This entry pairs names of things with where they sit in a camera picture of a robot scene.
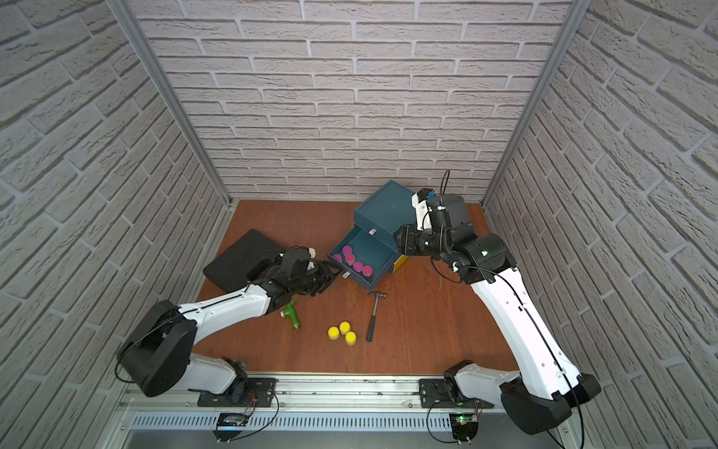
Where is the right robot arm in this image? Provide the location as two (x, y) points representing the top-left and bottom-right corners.
(394, 188), (601, 435)

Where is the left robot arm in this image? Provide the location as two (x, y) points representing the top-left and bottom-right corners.
(115, 247), (340, 403)

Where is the teal drawer cabinet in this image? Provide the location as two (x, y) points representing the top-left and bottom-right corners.
(353, 181), (416, 273)

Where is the green toy drill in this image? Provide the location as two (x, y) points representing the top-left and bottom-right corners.
(280, 299), (301, 331)

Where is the black tool case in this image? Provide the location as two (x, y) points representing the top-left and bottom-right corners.
(203, 229), (285, 293)

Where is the steel claw hammer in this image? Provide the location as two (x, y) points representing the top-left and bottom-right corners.
(366, 291), (387, 342)

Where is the left controller box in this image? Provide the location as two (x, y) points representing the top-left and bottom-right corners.
(213, 413), (250, 443)

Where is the controller box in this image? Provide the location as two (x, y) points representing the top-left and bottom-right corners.
(213, 413), (250, 443)
(449, 413), (479, 445)

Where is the right controller box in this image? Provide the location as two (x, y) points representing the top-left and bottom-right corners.
(449, 413), (479, 445)

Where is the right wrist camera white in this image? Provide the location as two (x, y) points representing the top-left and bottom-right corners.
(411, 188), (436, 231)

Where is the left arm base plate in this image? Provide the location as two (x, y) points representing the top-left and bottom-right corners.
(197, 377), (277, 408)

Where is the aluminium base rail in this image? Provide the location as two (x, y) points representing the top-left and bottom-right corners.
(116, 372), (516, 437)

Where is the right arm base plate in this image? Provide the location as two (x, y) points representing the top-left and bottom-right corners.
(418, 378), (495, 409)

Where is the right corner aluminium post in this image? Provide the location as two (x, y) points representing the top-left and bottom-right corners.
(481, 0), (591, 209)

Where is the corner aluminium post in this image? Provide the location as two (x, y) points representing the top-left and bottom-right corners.
(481, 0), (591, 209)
(108, 0), (232, 208)

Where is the left corner aluminium post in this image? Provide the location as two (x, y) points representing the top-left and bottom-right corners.
(108, 0), (232, 208)

